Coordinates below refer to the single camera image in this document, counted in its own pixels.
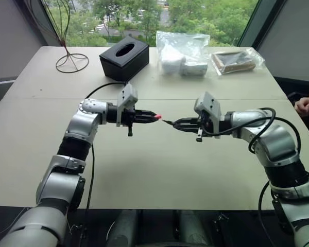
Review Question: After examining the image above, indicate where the black tissue box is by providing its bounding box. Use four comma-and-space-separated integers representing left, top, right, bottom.
98, 35, 150, 81

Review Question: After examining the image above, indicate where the bystander bare hand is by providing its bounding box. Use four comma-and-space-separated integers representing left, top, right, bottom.
294, 97, 309, 118

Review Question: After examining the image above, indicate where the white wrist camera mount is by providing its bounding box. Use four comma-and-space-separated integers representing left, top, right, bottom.
193, 91, 224, 139
116, 83, 139, 127

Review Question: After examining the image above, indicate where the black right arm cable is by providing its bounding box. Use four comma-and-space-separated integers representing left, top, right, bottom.
202, 107, 303, 228

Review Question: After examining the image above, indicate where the clear bag with brown frame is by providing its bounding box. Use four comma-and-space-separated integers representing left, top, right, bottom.
210, 47, 266, 77

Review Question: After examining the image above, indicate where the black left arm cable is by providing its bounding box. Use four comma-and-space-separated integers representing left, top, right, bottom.
83, 81, 127, 234

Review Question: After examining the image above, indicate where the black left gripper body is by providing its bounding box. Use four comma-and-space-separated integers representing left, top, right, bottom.
121, 107, 138, 137

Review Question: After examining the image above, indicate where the brown wire stand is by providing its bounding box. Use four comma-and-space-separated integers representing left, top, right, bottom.
40, 0, 90, 74

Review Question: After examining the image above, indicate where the clear bag with white parts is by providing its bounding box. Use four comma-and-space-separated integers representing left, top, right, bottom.
155, 30, 211, 77

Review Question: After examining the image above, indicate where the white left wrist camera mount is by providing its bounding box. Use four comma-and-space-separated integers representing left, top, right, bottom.
116, 83, 139, 127

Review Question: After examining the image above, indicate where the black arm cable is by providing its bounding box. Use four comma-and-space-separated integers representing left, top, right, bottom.
202, 107, 303, 228
83, 81, 127, 234

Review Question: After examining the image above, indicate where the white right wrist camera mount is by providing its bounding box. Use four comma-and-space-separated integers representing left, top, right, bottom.
193, 91, 224, 139

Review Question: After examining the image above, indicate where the dark window frame post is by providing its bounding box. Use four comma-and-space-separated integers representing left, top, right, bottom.
39, 0, 61, 47
238, 0, 265, 48

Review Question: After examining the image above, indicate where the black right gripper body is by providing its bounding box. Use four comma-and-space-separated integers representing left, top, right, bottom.
195, 110, 215, 143

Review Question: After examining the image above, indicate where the dark rounded grey shape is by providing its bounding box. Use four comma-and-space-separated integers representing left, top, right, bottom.
106, 209, 145, 247

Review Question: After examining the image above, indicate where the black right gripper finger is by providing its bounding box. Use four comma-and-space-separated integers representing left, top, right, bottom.
174, 124, 197, 133
173, 117, 197, 126

